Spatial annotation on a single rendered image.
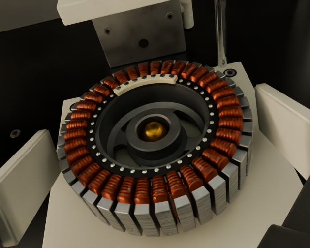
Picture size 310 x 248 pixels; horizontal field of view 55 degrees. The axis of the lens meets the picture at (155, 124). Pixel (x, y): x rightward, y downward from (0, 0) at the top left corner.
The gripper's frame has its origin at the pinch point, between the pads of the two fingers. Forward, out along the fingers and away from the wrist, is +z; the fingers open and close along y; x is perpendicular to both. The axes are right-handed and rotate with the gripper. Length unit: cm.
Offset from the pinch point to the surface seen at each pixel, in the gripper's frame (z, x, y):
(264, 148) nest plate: 0.3, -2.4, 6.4
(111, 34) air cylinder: 10.8, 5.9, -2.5
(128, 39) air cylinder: 11.2, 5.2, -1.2
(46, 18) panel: 23.7, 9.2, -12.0
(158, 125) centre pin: 0.0, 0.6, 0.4
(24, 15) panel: 23.3, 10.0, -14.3
